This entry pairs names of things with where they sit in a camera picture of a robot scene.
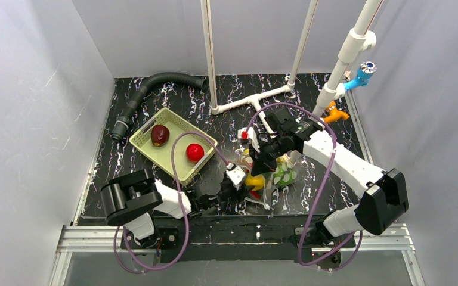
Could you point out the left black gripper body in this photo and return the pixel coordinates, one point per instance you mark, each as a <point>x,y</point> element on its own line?
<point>234,189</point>

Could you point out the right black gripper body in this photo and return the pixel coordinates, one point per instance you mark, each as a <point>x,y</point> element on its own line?
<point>261,158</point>

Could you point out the clear polka dot zip bag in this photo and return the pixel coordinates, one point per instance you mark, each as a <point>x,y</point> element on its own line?
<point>268,191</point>

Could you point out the red fake apple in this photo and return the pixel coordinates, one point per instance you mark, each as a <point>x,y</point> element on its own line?
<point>194,152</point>

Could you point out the purple fake sweet potato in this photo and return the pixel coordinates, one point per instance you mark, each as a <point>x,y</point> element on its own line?
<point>159,135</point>

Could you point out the pale green plastic basket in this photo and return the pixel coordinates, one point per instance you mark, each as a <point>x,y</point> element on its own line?
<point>173,152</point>

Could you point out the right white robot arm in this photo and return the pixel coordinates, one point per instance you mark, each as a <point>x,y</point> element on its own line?
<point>383,194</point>

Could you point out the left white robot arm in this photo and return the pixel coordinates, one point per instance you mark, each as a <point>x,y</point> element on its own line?
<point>128,200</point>

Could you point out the red fake chili pepper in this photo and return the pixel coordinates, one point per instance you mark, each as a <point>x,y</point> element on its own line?
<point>255,195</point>

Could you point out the yellow fake bell pepper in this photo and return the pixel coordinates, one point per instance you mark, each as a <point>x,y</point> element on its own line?
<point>255,183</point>

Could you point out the green fake vegetable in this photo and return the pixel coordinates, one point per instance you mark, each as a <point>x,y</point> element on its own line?
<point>284,175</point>

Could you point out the orange plastic faucet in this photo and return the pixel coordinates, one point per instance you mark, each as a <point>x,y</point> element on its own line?
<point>334,114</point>

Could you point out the blue plastic faucet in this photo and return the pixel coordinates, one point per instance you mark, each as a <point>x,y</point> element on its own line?
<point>364,73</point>

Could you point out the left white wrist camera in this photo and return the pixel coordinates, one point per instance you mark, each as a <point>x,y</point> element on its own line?
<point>236,174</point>

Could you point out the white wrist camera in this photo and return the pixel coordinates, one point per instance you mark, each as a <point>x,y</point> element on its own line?
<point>236,174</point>
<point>249,137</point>

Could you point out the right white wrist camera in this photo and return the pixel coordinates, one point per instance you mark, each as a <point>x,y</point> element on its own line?
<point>249,137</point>

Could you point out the white PVC pipe frame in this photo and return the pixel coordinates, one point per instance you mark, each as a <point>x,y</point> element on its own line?
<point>323,34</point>

